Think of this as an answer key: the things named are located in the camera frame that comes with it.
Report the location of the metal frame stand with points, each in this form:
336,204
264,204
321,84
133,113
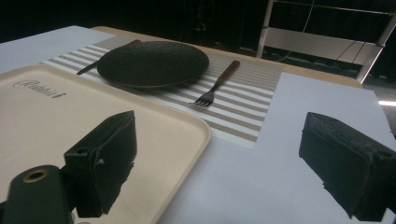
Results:
323,43

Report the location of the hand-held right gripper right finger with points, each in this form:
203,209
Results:
345,169

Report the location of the striped woven placemat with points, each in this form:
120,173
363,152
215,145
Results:
239,102

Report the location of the beige plastic tray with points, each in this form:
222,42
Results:
46,124

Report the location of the black round plate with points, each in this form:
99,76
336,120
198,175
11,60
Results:
152,63

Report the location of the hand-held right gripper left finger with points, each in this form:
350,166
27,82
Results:
102,161

